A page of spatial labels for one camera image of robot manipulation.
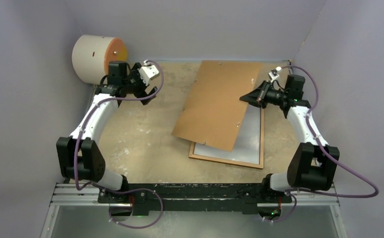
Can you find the aluminium extrusion rail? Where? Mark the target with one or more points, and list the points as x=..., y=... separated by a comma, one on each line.
x=75, y=193

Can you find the white cylindrical drum cabinet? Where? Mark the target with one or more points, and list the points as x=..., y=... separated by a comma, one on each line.
x=91, y=55

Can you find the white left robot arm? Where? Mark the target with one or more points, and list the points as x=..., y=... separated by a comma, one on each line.
x=78, y=154

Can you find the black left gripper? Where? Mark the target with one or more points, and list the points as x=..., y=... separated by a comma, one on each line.
x=135, y=74

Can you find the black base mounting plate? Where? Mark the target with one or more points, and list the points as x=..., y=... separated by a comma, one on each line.
x=145, y=209

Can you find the brown backing board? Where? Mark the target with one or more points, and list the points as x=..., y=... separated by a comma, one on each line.
x=212, y=113

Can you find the wooden picture frame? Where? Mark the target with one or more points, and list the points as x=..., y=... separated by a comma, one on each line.
x=225, y=161

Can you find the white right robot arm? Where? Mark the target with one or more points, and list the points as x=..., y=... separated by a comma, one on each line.
x=309, y=168

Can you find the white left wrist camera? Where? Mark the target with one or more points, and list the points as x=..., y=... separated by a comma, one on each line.
x=148, y=72

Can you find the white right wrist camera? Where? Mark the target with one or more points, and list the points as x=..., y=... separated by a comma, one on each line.
x=274, y=74

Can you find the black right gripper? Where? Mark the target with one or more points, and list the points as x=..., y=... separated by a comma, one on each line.
x=263, y=91

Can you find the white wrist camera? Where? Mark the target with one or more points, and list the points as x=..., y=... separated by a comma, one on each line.
x=148, y=72
x=274, y=74

